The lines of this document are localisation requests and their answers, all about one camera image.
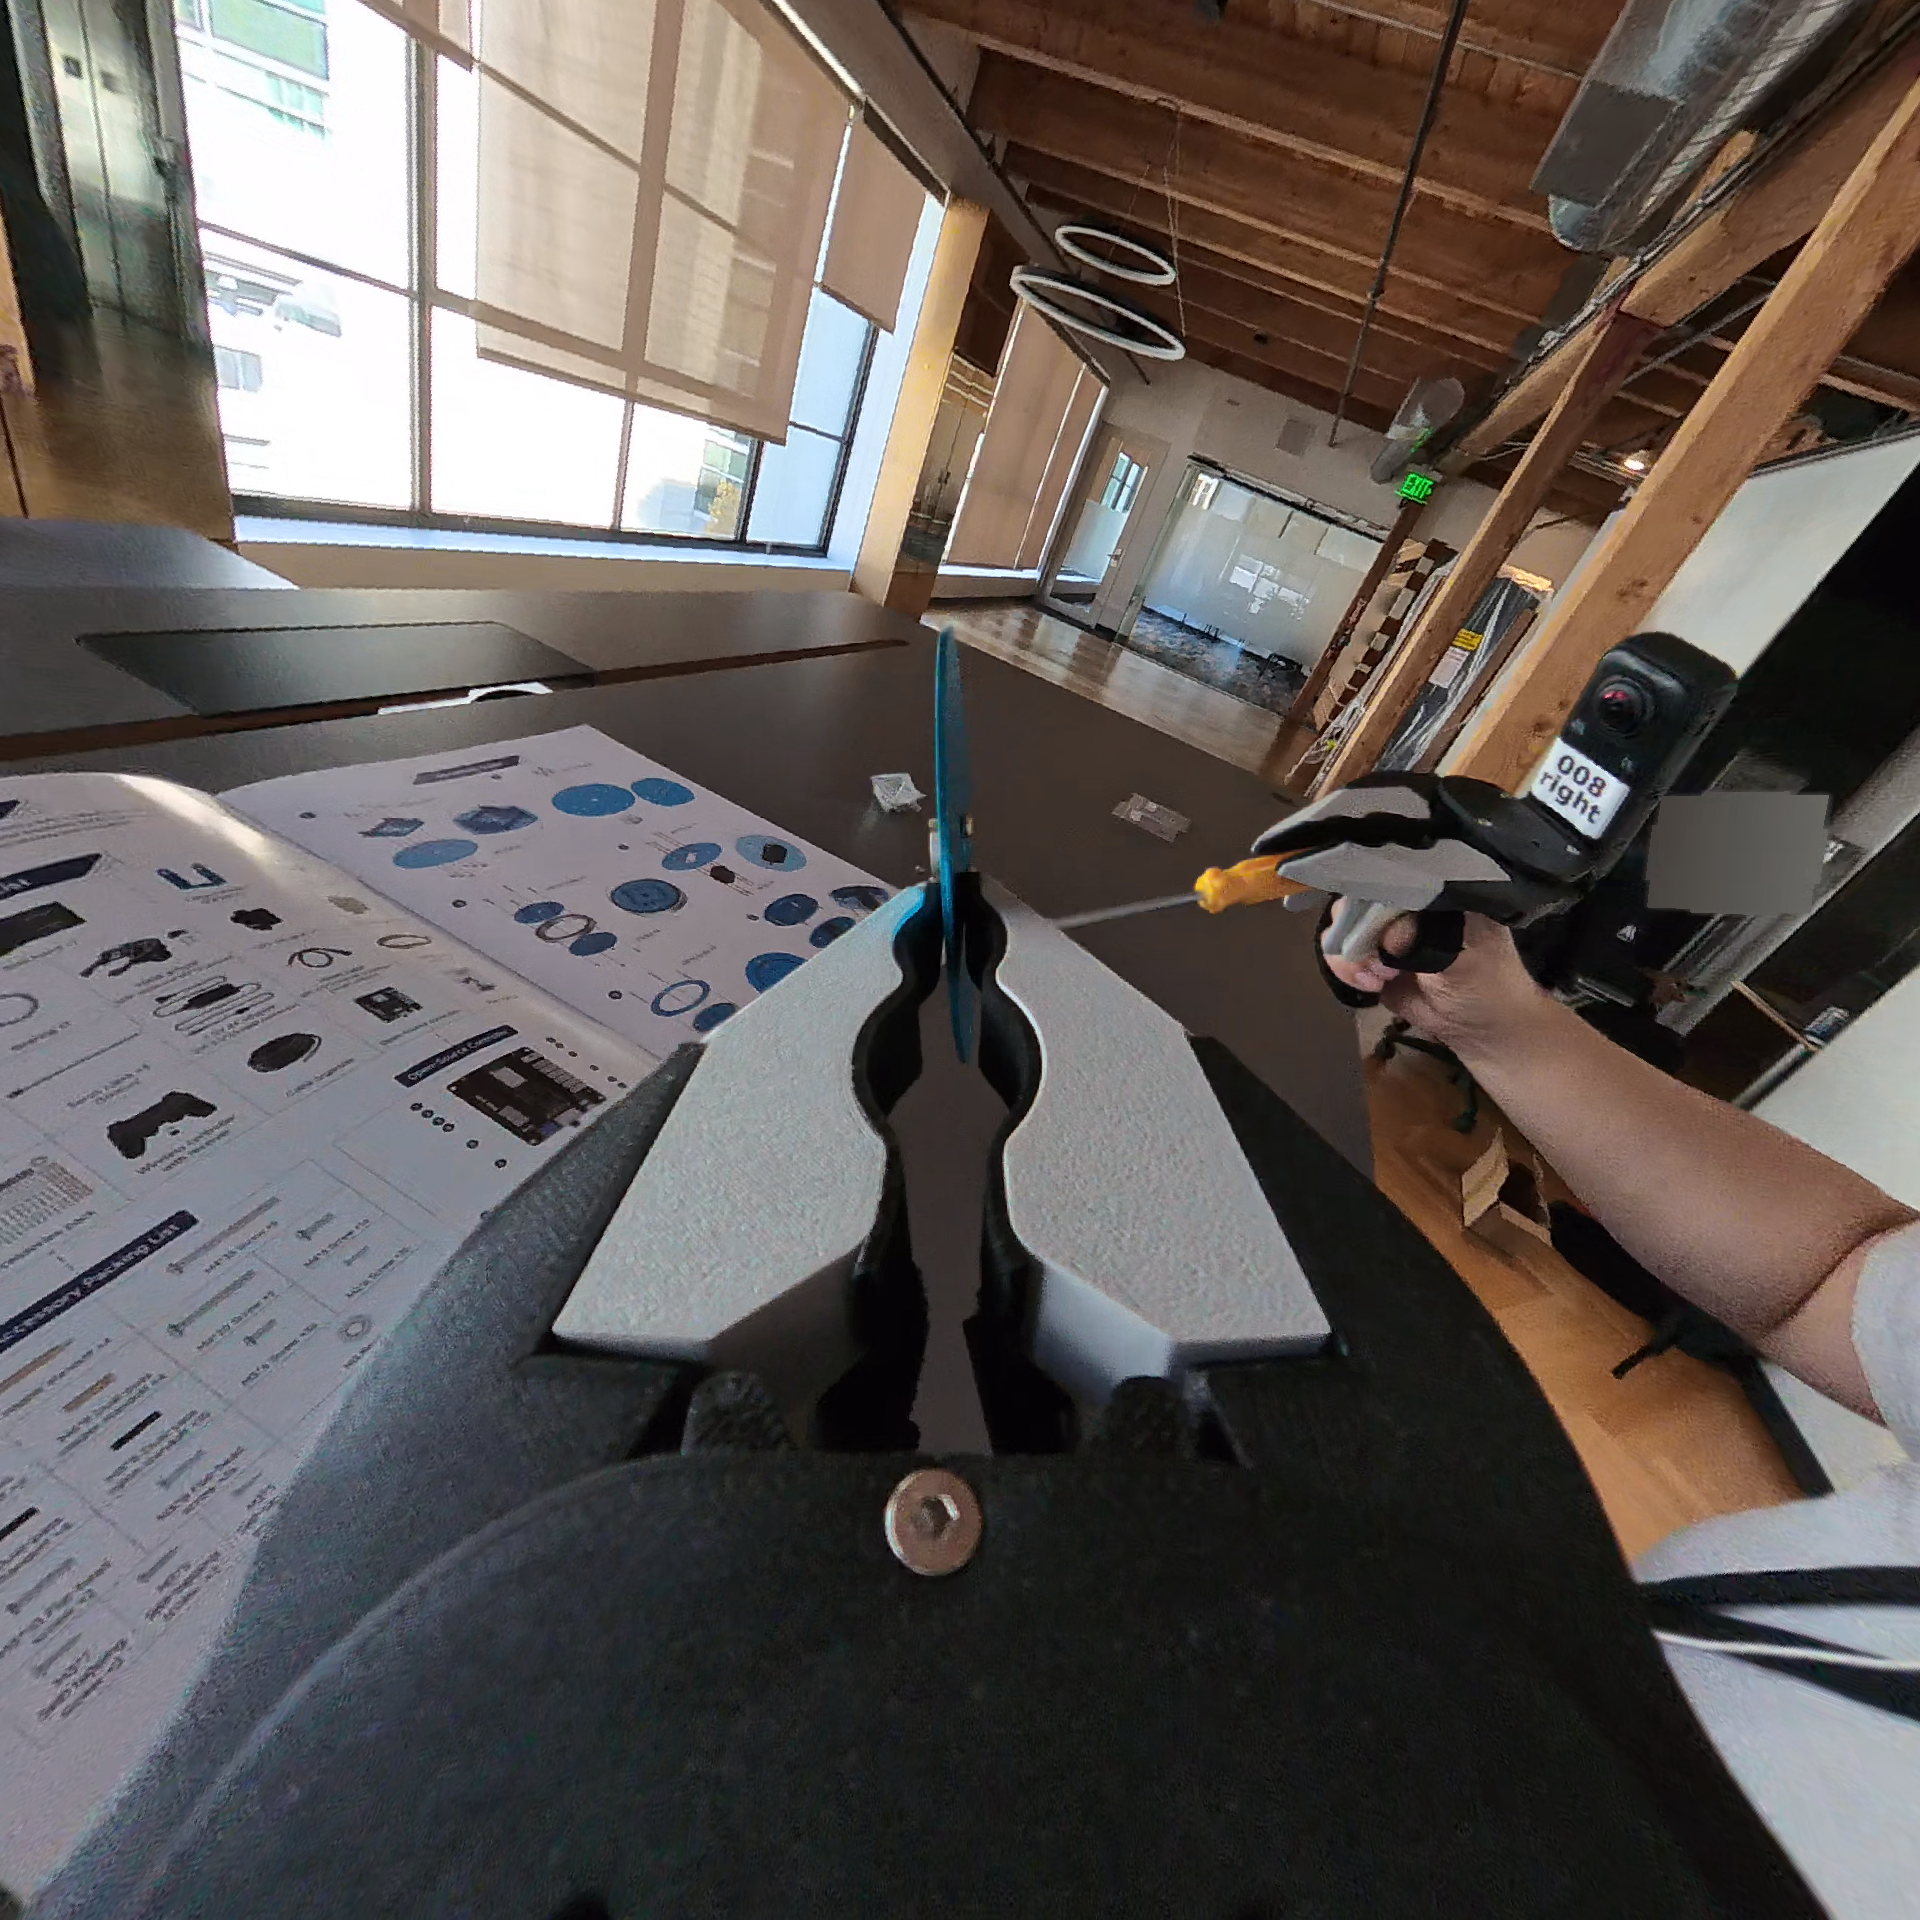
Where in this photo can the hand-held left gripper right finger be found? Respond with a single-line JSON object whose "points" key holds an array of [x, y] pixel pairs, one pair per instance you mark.
{"points": [[1156, 1200]]}

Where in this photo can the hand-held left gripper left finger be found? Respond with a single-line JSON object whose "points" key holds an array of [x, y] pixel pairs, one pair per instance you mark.
{"points": [[737, 1200]]}

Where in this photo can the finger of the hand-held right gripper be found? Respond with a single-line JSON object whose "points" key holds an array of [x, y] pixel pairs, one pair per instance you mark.
{"points": [[1396, 811], [1426, 883]]}

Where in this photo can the small blue round plate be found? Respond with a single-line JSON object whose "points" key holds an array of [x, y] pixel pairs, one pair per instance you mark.
{"points": [[949, 779]]}

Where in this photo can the person's right forearm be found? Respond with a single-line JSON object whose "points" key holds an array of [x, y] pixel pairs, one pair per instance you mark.
{"points": [[1681, 1171]]}

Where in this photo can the grey desk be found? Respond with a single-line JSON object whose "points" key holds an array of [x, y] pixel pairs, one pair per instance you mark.
{"points": [[1142, 720], [301, 585]]}

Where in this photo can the person's right hand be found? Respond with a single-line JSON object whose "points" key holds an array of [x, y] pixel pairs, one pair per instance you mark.
{"points": [[1470, 985]]}

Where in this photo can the white panel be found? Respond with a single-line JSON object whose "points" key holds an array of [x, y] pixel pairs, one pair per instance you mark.
{"points": [[1802, 601]]}

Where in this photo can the wooden pillar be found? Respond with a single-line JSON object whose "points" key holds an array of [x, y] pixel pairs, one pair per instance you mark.
{"points": [[1681, 481], [1470, 539]]}

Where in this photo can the small clear plastic bag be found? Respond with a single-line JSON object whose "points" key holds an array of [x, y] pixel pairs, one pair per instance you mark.
{"points": [[1153, 815], [901, 794]]}

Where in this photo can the printed instruction booklet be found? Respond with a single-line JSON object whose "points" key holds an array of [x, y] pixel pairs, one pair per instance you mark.
{"points": [[301, 991]]}

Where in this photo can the light wooden column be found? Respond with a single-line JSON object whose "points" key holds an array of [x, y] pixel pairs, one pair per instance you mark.
{"points": [[914, 422]]}

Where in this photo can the white shirt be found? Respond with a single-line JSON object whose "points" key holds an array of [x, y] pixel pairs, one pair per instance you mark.
{"points": [[1832, 1801]]}

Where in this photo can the window with roller blinds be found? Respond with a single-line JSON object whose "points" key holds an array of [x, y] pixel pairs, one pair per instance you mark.
{"points": [[541, 300]]}

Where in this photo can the silver air duct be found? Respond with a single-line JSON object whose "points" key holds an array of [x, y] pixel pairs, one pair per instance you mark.
{"points": [[1681, 105]]}

